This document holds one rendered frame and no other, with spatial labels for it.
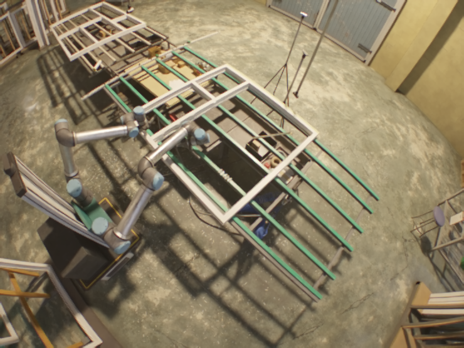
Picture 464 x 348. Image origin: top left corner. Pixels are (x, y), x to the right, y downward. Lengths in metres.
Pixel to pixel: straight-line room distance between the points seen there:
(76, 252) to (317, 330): 2.77
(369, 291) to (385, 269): 0.46
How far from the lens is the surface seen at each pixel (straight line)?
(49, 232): 2.34
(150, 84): 3.24
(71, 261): 2.14
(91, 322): 2.97
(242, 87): 2.76
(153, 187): 1.63
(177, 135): 1.88
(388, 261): 3.83
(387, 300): 3.80
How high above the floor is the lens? 2.66
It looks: 61 degrees down
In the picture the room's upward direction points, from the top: 16 degrees clockwise
